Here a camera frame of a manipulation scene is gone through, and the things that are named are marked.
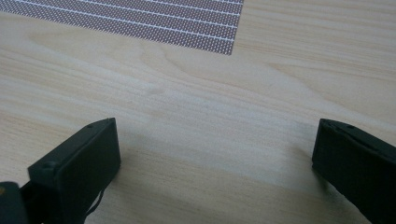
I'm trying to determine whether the right hand-held gripper black cable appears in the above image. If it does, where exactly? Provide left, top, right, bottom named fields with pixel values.
left=85, top=189, right=105, bottom=217

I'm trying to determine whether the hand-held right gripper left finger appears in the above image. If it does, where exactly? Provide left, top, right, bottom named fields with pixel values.
left=27, top=117, right=121, bottom=224

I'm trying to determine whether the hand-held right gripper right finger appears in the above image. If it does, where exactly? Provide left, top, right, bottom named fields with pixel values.
left=312, top=118, right=396, bottom=224

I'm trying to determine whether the grey striped placemat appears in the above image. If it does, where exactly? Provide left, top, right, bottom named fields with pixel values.
left=0, top=0, right=245, bottom=56

